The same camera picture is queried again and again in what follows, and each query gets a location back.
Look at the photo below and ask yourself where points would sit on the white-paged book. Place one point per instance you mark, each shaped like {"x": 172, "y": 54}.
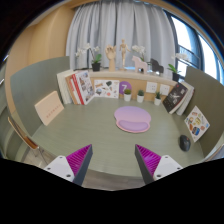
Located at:
{"x": 187, "y": 100}

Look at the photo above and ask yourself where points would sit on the dark horse figurine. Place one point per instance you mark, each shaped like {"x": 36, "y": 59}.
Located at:
{"x": 156, "y": 66}

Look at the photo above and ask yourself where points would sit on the white card with pictures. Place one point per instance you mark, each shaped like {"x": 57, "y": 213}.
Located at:
{"x": 106, "y": 89}

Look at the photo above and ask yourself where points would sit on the colourful sticker sheet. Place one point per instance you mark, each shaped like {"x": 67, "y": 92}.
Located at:
{"x": 196, "y": 124}

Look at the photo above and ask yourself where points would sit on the white orchid in black pot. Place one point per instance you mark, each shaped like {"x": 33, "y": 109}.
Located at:
{"x": 96, "y": 66}
{"x": 139, "y": 49}
{"x": 176, "y": 76}

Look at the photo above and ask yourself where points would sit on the black book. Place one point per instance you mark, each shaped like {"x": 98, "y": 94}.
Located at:
{"x": 175, "y": 97}

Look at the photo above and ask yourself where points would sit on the beige wooden board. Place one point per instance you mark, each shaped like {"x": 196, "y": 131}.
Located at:
{"x": 49, "y": 108}

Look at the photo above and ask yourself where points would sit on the small plant in white pot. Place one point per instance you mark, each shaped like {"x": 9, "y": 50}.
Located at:
{"x": 140, "y": 98}
{"x": 127, "y": 97}
{"x": 157, "y": 101}

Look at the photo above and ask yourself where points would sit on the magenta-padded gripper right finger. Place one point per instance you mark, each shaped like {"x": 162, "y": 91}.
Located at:
{"x": 163, "y": 165}

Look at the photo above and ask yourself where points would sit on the white wall socket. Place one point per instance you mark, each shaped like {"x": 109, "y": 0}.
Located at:
{"x": 151, "y": 87}
{"x": 164, "y": 90}

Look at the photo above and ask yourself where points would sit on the window with dark frame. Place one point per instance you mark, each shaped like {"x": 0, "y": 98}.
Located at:
{"x": 200, "y": 46}

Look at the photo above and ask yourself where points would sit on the purple round disc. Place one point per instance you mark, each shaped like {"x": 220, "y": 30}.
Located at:
{"x": 125, "y": 86}

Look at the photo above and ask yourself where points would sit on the wooden hand model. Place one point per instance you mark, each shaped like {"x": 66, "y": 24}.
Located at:
{"x": 111, "y": 56}

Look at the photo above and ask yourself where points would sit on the pink horse figurine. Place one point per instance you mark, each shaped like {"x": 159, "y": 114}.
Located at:
{"x": 140, "y": 65}

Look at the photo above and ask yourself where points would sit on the grey curtain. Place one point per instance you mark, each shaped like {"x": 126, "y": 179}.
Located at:
{"x": 116, "y": 23}

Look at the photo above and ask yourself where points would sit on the purple mouse pad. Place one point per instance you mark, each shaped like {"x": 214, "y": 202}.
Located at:
{"x": 131, "y": 116}

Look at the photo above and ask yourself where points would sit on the brown book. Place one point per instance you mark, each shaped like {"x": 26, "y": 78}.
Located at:
{"x": 70, "y": 88}

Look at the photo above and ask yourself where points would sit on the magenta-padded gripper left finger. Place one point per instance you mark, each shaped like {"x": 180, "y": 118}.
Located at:
{"x": 63, "y": 166}

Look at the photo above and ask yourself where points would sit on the magazine with photo cover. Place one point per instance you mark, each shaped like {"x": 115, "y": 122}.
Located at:
{"x": 85, "y": 86}

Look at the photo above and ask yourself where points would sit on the wooden mannequin figure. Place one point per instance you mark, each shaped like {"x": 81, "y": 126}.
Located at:
{"x": 124, "y": 53}

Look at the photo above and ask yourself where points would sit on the black computer mouse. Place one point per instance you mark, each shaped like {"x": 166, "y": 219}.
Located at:
{"x": 185, "y": 143}

